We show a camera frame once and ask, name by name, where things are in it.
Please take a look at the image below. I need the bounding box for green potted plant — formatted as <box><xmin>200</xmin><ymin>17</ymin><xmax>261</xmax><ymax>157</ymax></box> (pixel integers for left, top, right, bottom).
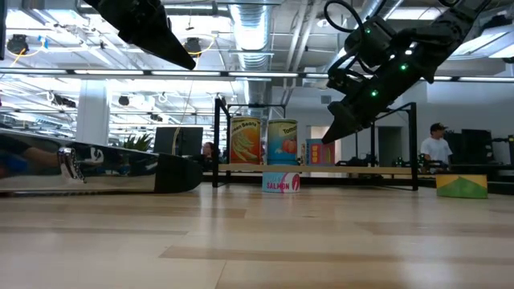
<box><xmin>121</xmin><ymin>133</ymin><xmax>154</xmax><ymax>153</ymax></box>

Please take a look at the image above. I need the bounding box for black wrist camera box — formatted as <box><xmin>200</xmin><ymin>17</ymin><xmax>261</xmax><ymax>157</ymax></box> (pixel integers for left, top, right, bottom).
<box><xmin>344</xmin><ymin>14</ymin><xmax>399</xmax><ymax>68</ymax></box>

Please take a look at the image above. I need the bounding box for green yellow box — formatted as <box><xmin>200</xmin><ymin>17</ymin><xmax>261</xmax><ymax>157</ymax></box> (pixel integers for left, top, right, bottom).
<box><xmin>435</xmin><ymin>173</ymin><xmax>488</xmax><ymax>200</ymax></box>

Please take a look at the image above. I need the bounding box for person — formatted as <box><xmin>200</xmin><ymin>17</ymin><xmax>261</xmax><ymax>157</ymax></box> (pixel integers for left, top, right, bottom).
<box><xmin>200</xmin><ymin>140</ymin><xmax>217</xmax><ymax>170</ymax></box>
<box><xmin>420</xmin><ymin>122</ymin><xmax>455</xmax><ymax>170</ymax></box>

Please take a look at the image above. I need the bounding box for black desk monitor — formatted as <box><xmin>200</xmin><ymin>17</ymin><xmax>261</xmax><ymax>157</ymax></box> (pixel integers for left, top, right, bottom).
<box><xmin>445</xmin><ymin>128</ymin><xmax>514</xmax><ymax>166</ymax></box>

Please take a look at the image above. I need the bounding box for white pillar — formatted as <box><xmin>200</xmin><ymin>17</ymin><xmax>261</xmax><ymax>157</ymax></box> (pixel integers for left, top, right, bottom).
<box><xmin>75</xmin><ymin>79</ymin><xmax>111</xmax><ymax>146</ymax></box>

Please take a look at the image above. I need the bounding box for long ceiling light strip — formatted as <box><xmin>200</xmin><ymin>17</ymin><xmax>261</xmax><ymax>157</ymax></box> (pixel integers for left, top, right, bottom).
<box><xmin>0</xmin><ymin>67</ymin><xmax>514</xmax><ymax>83</ymax></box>

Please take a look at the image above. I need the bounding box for black ceiling device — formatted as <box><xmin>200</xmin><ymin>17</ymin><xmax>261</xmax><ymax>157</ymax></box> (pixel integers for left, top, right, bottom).
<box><xmin>183</xmin><ymin>36</ymin><xmax>203</xmax><ymax>57</ymax></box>
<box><xmin>6</xmin><ymin>34</ymin><xmax>31</xmax><ymax>55</ymax></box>

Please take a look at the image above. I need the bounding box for salmon flat can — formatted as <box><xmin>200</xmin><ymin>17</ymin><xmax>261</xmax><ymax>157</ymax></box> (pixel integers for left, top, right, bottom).
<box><xmin>262</xmin><ymin>171</ymin><xmax>301</xmax><ymax>194</ymax></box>

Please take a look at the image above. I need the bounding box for corn can teal pink label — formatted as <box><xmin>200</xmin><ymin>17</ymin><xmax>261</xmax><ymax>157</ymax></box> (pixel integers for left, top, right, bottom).
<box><xmin>304</xmin><ymin>138</ymin><xmax>337</xmax><ymax>167</ymax></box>

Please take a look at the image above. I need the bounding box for tomato can teal label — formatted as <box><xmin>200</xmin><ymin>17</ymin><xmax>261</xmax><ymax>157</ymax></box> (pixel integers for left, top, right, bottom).
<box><xmin>267</xmin><ymin>118</ymin><xmax>300</xmax><ymax>166</ymax></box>

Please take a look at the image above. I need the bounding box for silver ribbed ceiling duct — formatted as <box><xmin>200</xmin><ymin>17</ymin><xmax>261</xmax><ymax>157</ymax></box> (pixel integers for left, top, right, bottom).
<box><xmin>227</xmin><ymin>0</ymin><xmax>275</xmax><ymax>118</ymax></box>

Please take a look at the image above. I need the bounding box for green beans can orange label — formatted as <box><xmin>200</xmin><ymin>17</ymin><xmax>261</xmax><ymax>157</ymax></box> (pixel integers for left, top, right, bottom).
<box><xmin>230</xmin><ymin>116</ymin><xmax>263</xmax><ymax>165</ymax></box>

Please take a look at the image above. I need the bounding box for black computer monitor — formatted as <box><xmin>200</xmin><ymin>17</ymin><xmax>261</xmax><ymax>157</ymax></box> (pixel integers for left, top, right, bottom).
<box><xmin>153</xmin><ymin>126</ymin><xmax>205</xmax><ymax>157</ymax></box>

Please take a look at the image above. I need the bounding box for chrome object with black end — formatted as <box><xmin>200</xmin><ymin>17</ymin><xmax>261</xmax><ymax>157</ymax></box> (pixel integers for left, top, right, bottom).
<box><xmin>0</xmin><ymin>128</ymin><xmax>204</xmax><ymax>197</ymax></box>

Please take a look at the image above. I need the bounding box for black rig frame post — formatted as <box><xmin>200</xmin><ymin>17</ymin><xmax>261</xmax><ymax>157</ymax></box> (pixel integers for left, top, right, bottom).
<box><xmin>0</xmin><ymin>0</ymin><xmax>7</xmax><ymax>61</ymax></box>

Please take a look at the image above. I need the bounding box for black looped cable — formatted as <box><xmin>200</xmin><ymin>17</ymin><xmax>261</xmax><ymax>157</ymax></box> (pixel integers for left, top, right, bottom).
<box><xmin>323</xmin><ymin>0</ymin><xmax>365</xmax><ymax>35</ymax></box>

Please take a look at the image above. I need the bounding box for black frame wooden shelf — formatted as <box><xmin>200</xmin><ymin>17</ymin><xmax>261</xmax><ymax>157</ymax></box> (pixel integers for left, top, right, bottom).
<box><xmin>211</xmin><ymin>96</ymin><xmax>419</xmax><ymax>192</ymax></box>

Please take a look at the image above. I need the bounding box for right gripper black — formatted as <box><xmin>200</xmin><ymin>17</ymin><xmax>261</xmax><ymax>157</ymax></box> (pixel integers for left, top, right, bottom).
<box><xmin>320</xmin><ymin>38</ymin><xmax>437</xmax><ymax>145</ymax></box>

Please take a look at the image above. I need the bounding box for silver slanted ceiling duct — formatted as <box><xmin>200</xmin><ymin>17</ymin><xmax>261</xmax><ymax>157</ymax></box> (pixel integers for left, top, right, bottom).
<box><xmin>353</xmin><ymin>0</ymin><xmax>405</xmax><ymax>25</ymax></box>

